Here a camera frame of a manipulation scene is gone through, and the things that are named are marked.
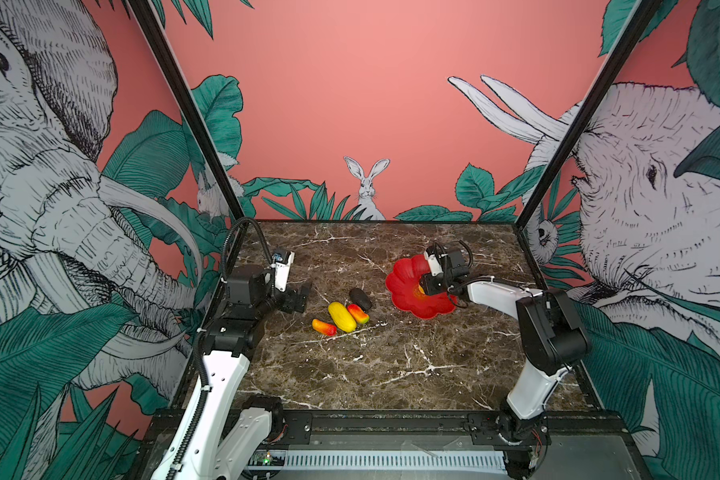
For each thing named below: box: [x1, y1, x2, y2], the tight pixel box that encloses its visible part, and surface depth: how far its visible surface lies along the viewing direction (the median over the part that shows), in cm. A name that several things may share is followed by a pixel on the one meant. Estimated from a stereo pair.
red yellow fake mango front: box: [311, 318, 337, 336], surface depth 92 cm
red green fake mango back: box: [348, 303, 369, 324], surface depth 94 cm
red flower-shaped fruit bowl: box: [386, 254, 457, 320], surface depth 102 cm
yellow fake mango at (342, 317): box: [327, 301, 357, 333], surface depth 92 cm
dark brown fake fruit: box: [349, 287, 372, 311], surface depth 97 cm
